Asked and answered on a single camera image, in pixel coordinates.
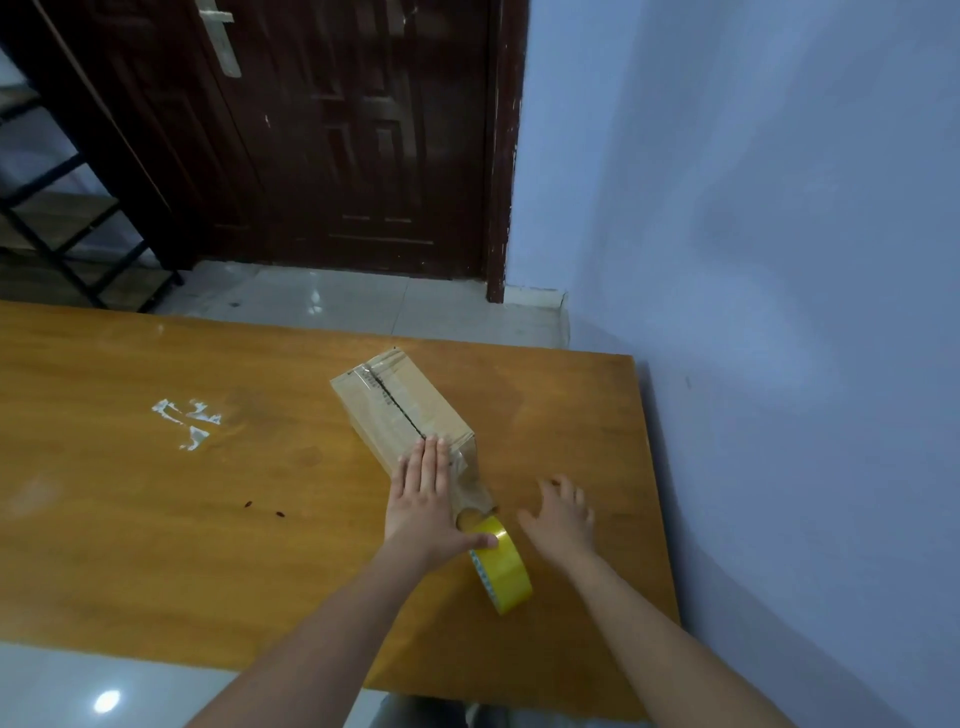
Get person's left hand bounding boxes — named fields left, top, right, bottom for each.
left=384, top=435, right=498, bottom=573

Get person's right hand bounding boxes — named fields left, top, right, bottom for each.
left=516, top=474, right=597, bottom=573

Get taped cardboard box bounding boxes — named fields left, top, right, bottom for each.
left=330, top=346, right=496, bottom=519

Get person's left forearm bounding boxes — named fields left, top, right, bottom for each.
left=186, top=541, right=434, bottom=728

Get person's right forearm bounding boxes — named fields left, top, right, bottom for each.
left=553, top=553, right=798, bottom=728

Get yellow packing tape roll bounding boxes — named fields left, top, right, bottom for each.
left=457, top=508, right=534, bottom=618

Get person's grey shorts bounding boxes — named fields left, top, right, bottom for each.
left=378, top=692, right=601, bottom=728

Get dark brown wooden door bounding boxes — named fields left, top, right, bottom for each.
left=33, top=0, right=501, bottom=281

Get black metal shelf rack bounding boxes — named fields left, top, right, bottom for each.
left=0, top=45, right=186, bottom=313

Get dark brown door frame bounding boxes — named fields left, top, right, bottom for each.
left=483, top=0, right=531, bottom=305

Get silver door handle plate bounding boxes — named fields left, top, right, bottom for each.
left=195, top=0, right=243, bottom=79

